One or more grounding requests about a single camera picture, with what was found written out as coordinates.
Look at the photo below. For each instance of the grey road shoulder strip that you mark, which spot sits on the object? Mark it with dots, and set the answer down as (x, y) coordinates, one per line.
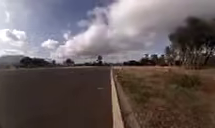
(125, 108)

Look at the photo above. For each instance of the pale painted edge line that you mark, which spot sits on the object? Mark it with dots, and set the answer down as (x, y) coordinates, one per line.
(115, 106)

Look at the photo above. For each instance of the grey asphalt road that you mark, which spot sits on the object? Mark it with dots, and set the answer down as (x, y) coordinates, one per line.
(55, 96)

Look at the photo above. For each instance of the distant row of trees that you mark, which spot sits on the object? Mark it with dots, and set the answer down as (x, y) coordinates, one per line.
(35, 62)

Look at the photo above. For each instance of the dry brown grass verge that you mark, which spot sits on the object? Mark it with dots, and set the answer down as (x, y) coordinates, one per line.
(171, 100)

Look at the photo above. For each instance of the group of tall trees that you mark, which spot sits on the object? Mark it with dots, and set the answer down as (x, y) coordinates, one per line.
(195, 43)

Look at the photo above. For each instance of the distant hill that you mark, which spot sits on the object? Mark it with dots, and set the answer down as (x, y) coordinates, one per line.
(6, 60)

